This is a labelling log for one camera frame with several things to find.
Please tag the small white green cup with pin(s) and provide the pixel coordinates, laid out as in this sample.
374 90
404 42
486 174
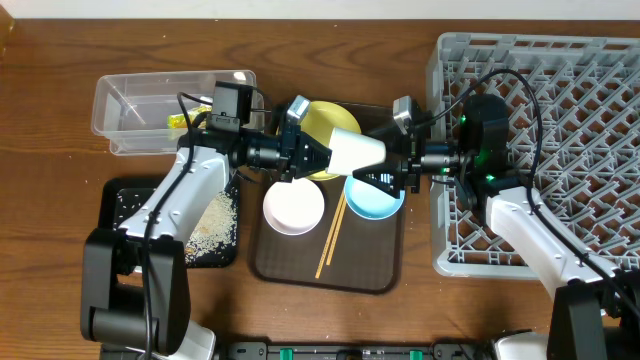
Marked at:
352 151

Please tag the green yellow snack wrapper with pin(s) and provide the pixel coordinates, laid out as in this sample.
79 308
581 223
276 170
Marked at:
178 120

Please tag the white rice bowl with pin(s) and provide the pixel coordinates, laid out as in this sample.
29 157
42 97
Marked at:
293 208

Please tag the wooden chopstick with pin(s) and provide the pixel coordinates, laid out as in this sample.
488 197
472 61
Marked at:
335 228
322 262

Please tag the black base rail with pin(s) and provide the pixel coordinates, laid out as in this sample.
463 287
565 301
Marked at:
442 351

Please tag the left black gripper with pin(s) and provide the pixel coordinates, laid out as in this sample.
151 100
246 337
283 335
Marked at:
289 151

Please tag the light blue bowl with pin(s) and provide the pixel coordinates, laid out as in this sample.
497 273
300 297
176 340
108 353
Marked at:
369 202

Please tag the yellow round plate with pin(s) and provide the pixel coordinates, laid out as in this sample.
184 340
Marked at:
323 117

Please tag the black food waste tray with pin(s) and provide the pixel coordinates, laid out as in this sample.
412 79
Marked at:
124 196

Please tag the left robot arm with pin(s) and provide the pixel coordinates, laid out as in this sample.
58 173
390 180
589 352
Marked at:
135 291

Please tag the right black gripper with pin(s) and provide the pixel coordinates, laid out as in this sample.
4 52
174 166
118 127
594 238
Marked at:
409 165

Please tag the clear plastic waste bin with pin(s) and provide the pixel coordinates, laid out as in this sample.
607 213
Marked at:
132 111

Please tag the grey dishwasher rack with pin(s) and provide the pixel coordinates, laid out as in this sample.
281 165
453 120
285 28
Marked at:
574 116

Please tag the spilled rice pile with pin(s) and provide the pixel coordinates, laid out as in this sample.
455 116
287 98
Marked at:
213 243

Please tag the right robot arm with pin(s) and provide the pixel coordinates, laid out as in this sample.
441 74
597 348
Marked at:
595 304

